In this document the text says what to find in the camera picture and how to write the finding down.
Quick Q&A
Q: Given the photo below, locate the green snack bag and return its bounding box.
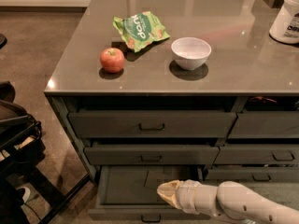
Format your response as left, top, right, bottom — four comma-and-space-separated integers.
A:
113, 11, 170, 52

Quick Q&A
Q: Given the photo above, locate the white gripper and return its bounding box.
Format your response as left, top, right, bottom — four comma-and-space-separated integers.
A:
157, 180, 201, 215

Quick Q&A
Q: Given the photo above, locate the grey cabinet frame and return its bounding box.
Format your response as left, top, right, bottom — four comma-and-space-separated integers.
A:
47, 92, 298, 182

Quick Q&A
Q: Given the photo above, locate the grey drawer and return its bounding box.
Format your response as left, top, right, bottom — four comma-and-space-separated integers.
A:
214, 145, 299, 165
89, 165, 209, 223
84, 144, 219, 165
68, 110, 236, 138
205, 167, 299, 183
229, 111, 299, 139

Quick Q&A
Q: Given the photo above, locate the square card in drawer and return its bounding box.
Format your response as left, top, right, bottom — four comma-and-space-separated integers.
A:
144, 171, 165, 189

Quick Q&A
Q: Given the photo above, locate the black cart with cables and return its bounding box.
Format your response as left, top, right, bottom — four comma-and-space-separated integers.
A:
0, 81, 89, 224

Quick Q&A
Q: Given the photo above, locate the red apple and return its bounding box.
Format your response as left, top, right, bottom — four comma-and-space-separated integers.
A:
100, 48, 124, 74

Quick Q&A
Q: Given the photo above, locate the white plastic jar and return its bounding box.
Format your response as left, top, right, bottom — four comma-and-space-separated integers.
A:
269, 0, 299, 44

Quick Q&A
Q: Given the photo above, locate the white bowl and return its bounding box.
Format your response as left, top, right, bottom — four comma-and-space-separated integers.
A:
171, 37, 212, 70

